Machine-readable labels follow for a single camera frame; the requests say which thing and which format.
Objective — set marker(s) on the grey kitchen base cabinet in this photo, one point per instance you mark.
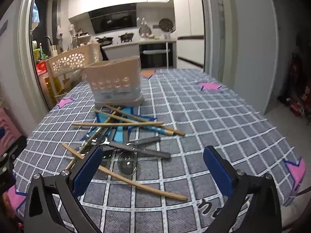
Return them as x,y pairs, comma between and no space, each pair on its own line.
121,49

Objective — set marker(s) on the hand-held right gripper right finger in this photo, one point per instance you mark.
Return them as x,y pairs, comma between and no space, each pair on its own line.
217,172

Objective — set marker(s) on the black plastic bag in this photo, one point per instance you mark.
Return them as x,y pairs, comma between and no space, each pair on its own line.
104,53

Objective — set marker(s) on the black built-in oven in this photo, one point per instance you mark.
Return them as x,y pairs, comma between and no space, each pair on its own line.
155,55

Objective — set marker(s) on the bamboo chopstick with blue end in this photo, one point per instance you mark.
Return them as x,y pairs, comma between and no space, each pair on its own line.
136,123

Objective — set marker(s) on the knife block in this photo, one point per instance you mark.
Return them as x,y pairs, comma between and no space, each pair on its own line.
54,51

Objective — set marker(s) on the black range hood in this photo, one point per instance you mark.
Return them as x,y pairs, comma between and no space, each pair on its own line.
113,21

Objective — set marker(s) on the yellow oil bottle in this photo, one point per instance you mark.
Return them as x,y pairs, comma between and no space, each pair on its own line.
51,86

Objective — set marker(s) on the blue checked star tablecloth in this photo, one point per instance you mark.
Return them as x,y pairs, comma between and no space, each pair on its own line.
199,126

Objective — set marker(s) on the red patterned bags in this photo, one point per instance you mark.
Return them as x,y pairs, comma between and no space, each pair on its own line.
298,87

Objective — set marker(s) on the beige plastic utensil holder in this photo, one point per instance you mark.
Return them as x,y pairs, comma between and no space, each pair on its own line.
114,77

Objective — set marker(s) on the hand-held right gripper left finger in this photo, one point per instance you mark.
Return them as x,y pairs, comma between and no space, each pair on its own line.
88,170

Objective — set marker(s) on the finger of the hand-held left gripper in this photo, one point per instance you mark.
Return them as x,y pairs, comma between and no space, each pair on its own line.
13,150

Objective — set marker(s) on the blue plastic bag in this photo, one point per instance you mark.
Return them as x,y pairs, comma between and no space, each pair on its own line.
36,13

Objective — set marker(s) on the dark round steamer rack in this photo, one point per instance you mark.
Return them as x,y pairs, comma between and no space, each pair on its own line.
165,24

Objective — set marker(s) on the black kitchen faucet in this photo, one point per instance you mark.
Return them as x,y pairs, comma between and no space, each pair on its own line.
48,38

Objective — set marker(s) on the white refrigerator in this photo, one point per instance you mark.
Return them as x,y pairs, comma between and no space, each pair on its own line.
190,29

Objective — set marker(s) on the white hanging bag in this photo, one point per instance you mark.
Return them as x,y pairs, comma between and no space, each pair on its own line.
71,30

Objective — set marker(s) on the spice rack with bottles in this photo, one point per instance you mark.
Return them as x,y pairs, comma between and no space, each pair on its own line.
81,38

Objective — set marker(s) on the green plastic basket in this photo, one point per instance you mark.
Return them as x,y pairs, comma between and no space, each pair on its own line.
36,54

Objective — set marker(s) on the black wok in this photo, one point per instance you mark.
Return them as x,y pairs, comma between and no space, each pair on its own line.
104,40

